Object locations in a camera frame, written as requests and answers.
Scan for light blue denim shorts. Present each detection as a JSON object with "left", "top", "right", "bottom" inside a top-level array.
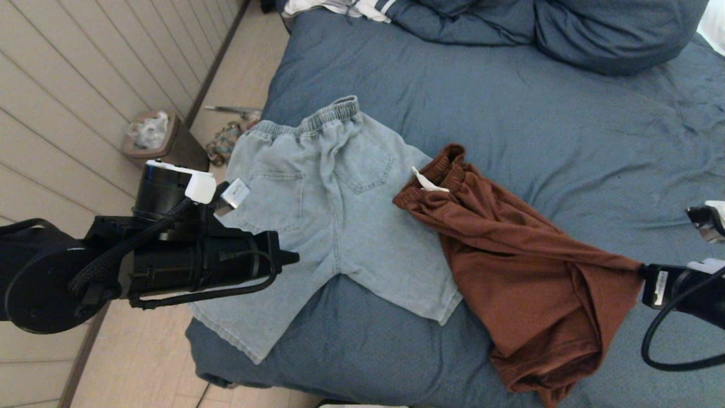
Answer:
[{"left": 190, "top": 95, "right": 462, "bottom": 365}]

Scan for rust brown shorts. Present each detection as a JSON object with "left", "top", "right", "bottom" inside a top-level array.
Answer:
[{"left": 393, "top": 143, "right": 646, "bottom": 408}]

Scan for brown metal trash bin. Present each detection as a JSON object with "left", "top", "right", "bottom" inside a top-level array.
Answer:
[{"left": 122, "top": 110, "right": 210, "bottom": 172}]

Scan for multicoloured cloth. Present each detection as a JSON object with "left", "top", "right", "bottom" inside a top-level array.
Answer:
[{"left": 205, "top": 120, "right": 260, "bottom": 168}]

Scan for clear plastic bin liner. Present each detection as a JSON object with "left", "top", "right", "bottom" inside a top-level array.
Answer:
[{"left": 126, "top": 111, "right": 170, "bottom": 150}]

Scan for silver metal object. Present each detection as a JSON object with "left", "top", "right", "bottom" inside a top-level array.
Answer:
[{"left": 204, "top": 105, "right": 263, "bottom": 121}]

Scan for blue bed cover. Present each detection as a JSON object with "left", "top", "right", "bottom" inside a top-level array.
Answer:
[{"left": 186, "top": 8, "right": 725, "bottom": 408}]

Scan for white striped garment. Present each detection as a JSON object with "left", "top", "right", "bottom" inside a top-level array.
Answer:
[{"left": 282, "top": 0, "right": 404, "bottom": 24}]

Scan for white pillow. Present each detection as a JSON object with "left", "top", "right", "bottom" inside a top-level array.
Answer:
[{"left": 696, "top": 0, "right": 725, "bottom": 57}]

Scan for blue pillow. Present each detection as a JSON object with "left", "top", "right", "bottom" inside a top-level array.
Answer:
[{"left": 534, "top": 0, "right": 709, "bottom": 76}]

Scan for crumpled blue blanket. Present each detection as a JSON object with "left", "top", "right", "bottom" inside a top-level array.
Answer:
[{"left": 391, "top": 0, "right": 538, "bottom": 47}]

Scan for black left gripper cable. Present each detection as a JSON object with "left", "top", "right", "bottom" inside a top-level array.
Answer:
[{"left": 129, "top": 248, "right": 280, "bottom": 311}]

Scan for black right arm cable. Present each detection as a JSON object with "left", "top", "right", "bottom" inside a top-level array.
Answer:
[{"left": 641, "top": 266, "right": 725, "bottom": 372}]

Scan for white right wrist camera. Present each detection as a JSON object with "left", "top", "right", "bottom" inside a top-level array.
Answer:
[{"left": 685, "top": 200, "right": 725, "bottom": 274}]

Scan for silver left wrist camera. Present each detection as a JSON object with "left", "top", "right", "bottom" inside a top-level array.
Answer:
[{"left": 217, "top": 177, "right": 251, "bottom": 217}]

